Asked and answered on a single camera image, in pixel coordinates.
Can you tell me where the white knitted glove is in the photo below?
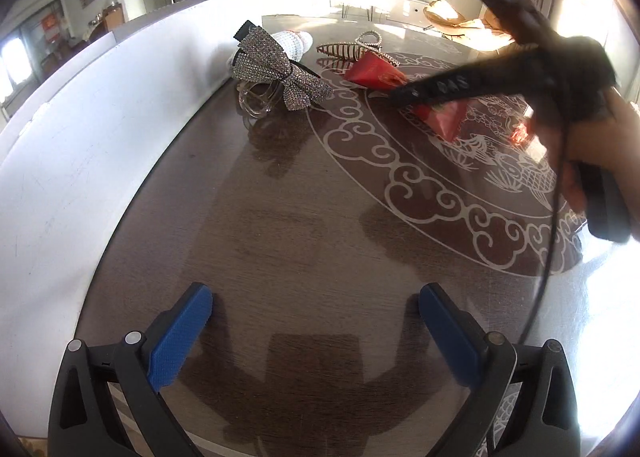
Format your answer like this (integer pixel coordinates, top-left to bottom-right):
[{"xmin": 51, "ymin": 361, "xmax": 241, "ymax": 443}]
[{"xmin": 227, "ymin": 30, "xmax": 313, "ymax": 69}]

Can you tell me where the shiny red candy packet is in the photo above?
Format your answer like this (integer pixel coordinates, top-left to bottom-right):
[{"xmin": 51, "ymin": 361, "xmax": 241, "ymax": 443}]
[{"xmin": 410, "ymin": 100, "xmax": 473, "ymax": 143}]

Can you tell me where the red gold-print gift packet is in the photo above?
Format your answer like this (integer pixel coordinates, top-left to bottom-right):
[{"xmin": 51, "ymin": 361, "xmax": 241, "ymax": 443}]
[{"xmin": 344, "ymin": 51, "xmax": 407, "ymax": 88}]

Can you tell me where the orange lounge chair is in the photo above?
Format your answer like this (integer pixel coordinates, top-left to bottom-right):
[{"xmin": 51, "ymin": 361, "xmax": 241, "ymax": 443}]
[
  {"xmin": 465, "ymin": 7, "xmax": 516, "ymax": 45},
  {"xmin": 424, "ymin": 0, "xmax": 481, "ymax": 38}
]

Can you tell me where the white storage box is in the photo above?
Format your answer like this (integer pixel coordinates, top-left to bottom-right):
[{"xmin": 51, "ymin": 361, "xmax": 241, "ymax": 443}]
[{"xmin": 0, "ymin": 0, "xmax": 263, "ymax": 328}]

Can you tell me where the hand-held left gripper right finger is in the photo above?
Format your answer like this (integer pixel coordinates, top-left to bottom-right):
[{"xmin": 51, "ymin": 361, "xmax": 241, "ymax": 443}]
[{"xmin": 419, "ymin": 283, "xmax": 581, "ymax": 457}]

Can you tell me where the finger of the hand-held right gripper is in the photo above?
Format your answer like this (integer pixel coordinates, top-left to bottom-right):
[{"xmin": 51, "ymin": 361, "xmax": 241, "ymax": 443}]
[{"xmin": 387, "ymin": 78, "xmax": 437, "ymax": 109}]

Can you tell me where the clear plastic hair clip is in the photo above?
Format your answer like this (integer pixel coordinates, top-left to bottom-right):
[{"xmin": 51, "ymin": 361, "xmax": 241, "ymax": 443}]
[{"xmin": 239, "ymin": 78, "xmax": 285, "ymax": 118}]

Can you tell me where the person's right hand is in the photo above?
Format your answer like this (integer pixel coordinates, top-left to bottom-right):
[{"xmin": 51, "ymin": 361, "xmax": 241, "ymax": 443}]
[{"xmin": 530, "ymin": 86, "xmax": 640, "ymax": 212}]

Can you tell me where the rhinestone bow hair clip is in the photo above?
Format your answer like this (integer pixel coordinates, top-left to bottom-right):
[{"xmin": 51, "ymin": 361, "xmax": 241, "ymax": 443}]
[{"xmin": 234, "ymin": 27, "xmax": 335, "ymax": 112}]

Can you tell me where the black cable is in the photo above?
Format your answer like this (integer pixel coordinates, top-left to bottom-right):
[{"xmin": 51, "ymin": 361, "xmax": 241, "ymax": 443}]
[{"xmin": 487, "ymin": 127, "xmax": 568, "ymax": 457}]

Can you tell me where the brown claw hair clip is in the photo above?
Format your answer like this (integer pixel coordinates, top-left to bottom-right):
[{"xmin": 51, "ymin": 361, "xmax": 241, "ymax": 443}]
[{"xmin": 316, "ymin": 30, "xmax": 401, "ymax": 68}]

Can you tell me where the brown patterned desktop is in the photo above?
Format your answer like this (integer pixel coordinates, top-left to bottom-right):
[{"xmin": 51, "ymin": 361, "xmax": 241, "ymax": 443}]
[{"xmin": 75, "ymin": 12, "xmax": 640, "ymax": 457}]

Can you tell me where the white television console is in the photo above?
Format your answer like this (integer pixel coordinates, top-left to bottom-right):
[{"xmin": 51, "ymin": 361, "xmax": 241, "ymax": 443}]
[{"xmin": 300, "ymin": 0, "xmax": 451, "ymax": 30}]

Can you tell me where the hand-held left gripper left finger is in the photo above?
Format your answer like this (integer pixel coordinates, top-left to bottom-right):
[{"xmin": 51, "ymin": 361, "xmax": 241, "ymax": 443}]
[{"xmin": 47, "ymin": 282, "xmax": 213, "ymax": 457}]

